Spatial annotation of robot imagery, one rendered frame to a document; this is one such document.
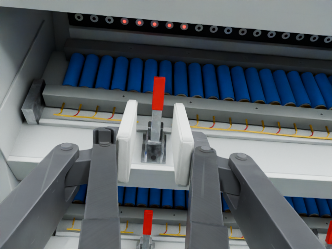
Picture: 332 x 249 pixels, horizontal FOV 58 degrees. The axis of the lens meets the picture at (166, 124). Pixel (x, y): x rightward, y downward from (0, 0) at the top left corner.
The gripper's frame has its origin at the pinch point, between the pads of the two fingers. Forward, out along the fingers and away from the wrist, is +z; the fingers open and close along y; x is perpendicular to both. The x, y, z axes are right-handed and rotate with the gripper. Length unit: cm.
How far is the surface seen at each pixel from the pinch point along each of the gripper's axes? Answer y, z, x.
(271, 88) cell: 15.7, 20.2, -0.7
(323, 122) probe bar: 21.2, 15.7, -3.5
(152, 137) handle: 0.1, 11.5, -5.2
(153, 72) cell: -0.3, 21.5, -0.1
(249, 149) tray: 11.8, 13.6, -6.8
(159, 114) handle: 0.6, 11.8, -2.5
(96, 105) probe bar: -7.0, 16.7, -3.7
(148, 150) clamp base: -0.3, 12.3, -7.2
